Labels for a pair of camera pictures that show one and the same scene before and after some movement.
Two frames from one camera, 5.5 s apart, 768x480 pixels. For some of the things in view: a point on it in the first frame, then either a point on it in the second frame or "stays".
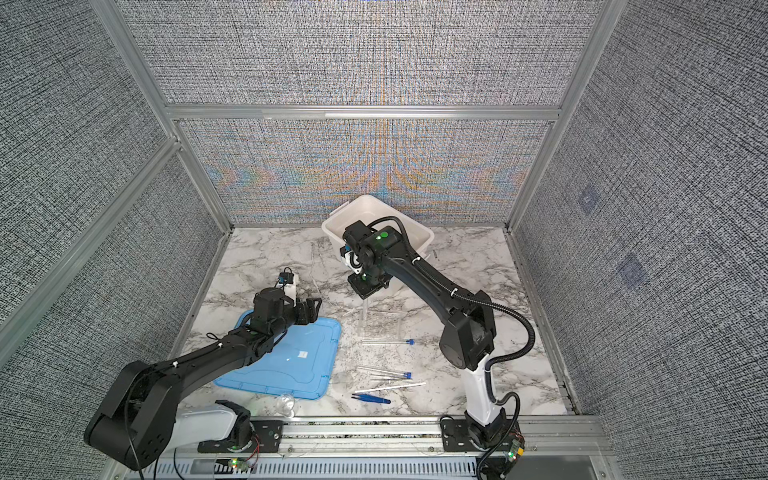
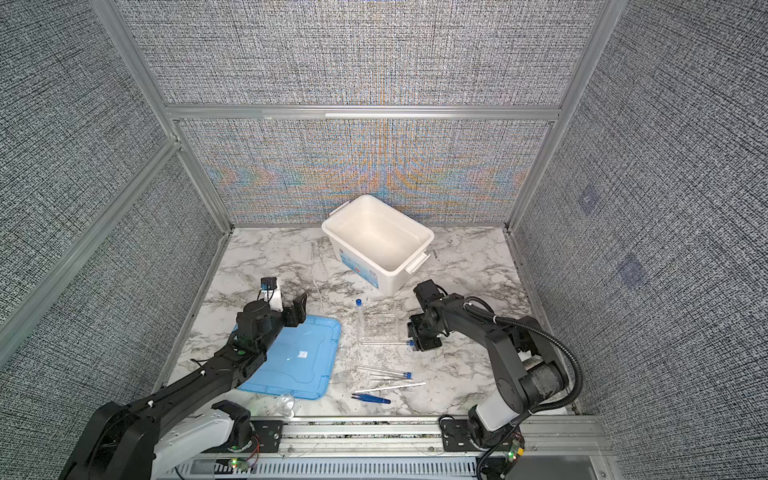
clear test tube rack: x=378 y=324 stays
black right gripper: x=364 y=291 to x=419 y=342
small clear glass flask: x=285 y=405 stays
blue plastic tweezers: x=369 y=398 stays
